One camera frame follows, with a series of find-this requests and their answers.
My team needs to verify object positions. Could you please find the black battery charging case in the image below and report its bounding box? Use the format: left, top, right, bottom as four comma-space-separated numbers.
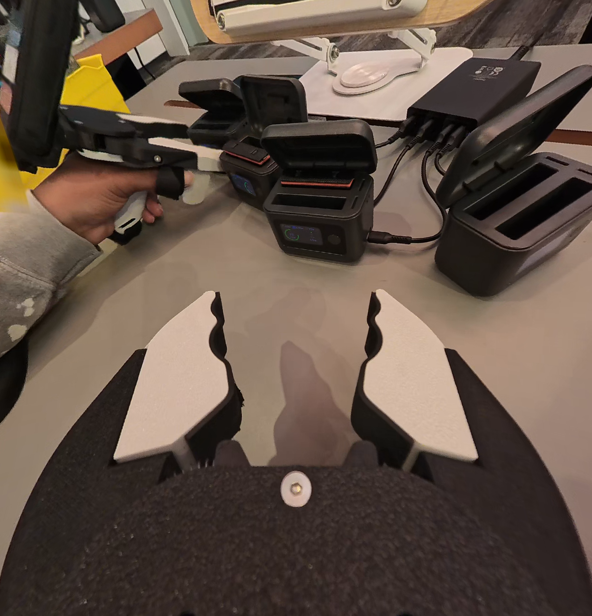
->
260, 119, 377, 264
218, 74, 309, 210
435, 65, 592, 297
178, 77, 251, 145

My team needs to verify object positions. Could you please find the person's left hand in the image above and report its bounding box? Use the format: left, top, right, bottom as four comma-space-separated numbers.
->
32, 154, 196, 244

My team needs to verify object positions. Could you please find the person's left forearm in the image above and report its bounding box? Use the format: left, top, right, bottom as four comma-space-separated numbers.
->
0, 190, 104, 366

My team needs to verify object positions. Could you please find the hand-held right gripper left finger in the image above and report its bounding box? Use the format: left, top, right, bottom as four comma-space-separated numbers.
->
113, 290, 244, 465

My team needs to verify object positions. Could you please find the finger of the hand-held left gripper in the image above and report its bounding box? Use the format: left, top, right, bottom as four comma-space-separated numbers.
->
148, 138, 225, 173
115, 114, 192, 141

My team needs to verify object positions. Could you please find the wooden edged table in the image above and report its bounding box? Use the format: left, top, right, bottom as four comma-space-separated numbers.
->
72, 9, 191, 65

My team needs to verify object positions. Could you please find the yellow plastic bin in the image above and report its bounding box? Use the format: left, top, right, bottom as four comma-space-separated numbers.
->
0, 53, 131, 213

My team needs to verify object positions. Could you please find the black charging hub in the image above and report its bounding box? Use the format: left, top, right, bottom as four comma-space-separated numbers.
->
406, 58, 542, 127

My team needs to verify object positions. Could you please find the black charging cable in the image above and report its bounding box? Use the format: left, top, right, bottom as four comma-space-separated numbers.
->
374, 115, 419, 149
372, 120, 436, 208
367, 123, 446, 245
433, 126, 472, 176

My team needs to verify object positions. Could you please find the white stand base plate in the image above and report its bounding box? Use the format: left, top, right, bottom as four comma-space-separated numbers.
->
300, 47, 476, 122

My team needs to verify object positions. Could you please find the black battery orange rim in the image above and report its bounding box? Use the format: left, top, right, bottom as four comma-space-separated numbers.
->
222, 142, 274, 167
280, 177, 357, 189

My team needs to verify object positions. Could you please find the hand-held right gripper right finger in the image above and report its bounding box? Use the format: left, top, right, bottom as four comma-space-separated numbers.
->
350, 289, 479, 471

